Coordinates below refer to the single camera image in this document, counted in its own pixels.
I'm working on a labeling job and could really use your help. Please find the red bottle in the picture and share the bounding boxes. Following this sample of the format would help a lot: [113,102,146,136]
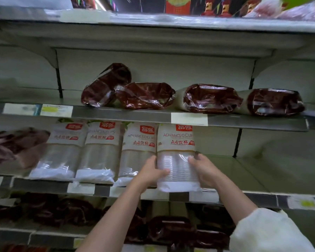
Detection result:
[217,0,233,18]
[201,0,216,16]

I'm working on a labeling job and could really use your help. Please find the person's right hand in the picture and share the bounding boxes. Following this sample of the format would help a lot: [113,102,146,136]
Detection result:
[188,154,227,189]

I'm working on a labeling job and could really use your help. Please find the white sleeve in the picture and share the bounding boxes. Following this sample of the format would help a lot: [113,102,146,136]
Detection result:
[229,207,315,252]

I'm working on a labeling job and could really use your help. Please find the person's left hand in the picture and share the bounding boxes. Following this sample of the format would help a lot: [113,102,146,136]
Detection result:
[132,155,171,191]

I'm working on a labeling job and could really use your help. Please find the plain white price label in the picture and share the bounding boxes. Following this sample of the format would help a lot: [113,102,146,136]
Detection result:
[171,112,208,126]

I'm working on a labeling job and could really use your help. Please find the black slotted shelf upright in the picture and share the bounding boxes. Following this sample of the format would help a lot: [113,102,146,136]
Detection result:
[55,50,64,99]

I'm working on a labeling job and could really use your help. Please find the grey metal shelf board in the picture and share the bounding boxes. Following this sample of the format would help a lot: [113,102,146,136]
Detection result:
[0,9,315,61]
[0,155,315,211]
[0,98,315,132]

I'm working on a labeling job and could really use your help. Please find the clear plastic cups pack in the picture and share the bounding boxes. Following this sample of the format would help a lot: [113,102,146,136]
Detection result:
[156,123,203,193]
[29,122,88,181]
[74,121,122,184]
[113,122,158,188]

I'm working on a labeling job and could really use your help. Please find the blue and white price label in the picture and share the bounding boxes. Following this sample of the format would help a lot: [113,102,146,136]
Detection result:
[2,103,41,116]

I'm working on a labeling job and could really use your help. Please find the yellow and white price label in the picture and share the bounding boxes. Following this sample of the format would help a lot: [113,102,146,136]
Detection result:
[40,104,74,118]

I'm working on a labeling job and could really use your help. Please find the person's right forearm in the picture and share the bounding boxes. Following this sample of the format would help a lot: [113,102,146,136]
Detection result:
[213,178,258,226]

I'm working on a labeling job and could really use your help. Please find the white shelf price label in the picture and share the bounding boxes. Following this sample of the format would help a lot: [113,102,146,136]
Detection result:
[67,182,95,195]

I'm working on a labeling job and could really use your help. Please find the row of dark wrapped packs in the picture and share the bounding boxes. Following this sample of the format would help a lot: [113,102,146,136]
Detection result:
[0,192,237,251]

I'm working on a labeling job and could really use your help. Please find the dark red cups pack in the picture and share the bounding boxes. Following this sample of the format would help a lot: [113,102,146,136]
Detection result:
[175,84,243,114]
[236,88,306,117]
[81,63,132,108]
[114,82,176,110]

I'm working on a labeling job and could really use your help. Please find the colourful bunting flags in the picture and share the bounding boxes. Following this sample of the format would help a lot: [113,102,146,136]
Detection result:
[69,0,119,11]

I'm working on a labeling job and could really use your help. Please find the pink plastic-wrapped packs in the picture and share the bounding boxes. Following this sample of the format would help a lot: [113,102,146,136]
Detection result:
[242,0,315,22]

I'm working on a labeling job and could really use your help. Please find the white label with yellow patch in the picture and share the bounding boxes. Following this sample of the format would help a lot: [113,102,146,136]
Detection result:
[287,195,315,211]

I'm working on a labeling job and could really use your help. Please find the brown plastic-wrapped pack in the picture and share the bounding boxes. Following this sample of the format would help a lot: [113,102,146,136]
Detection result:
[0,127,51,169]

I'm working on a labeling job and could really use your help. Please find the red box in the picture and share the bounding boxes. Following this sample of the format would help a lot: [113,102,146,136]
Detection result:
[165,0,191,15]

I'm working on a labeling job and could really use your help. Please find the person's left forearm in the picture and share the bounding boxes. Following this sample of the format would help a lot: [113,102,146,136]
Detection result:
[76,180,150,252]

